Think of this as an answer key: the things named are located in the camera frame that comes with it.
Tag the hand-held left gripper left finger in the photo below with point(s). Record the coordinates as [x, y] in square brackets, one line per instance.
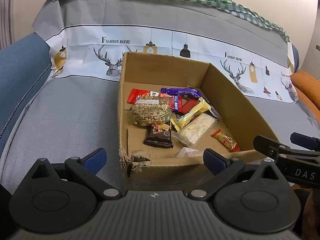
[95, 158]

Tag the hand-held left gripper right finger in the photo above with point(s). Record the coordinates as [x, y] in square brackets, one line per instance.
[212, 160]

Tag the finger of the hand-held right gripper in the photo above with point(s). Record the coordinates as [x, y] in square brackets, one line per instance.
[305, 141]
[267, 146]

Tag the clear packet of yellow snacks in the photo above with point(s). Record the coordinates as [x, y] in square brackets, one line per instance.
[225, 140]

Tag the white nougat bar packet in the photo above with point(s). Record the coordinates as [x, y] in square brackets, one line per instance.
[195, 130]

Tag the holographic purple snack packet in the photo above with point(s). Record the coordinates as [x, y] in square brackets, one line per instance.
[215, 112]

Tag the yellow snack bar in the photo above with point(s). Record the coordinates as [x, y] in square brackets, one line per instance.
[190, 116]

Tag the brown cardboard box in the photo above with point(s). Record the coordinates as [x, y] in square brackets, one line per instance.
[237, 105]

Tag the black snack packet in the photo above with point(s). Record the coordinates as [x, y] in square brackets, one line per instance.
[160, 136]

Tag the clear bag of nut brittle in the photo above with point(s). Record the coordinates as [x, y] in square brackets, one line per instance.
[150, 111]

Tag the red snack packet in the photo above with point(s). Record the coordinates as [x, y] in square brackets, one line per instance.
[135, 96]

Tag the purple chocolate bar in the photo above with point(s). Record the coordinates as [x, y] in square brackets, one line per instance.
[180, 91]

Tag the crumpled white paper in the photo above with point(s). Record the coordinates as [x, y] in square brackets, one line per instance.
[187, 152]

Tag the orange cushion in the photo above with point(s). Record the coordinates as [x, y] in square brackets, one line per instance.
[307, 87]

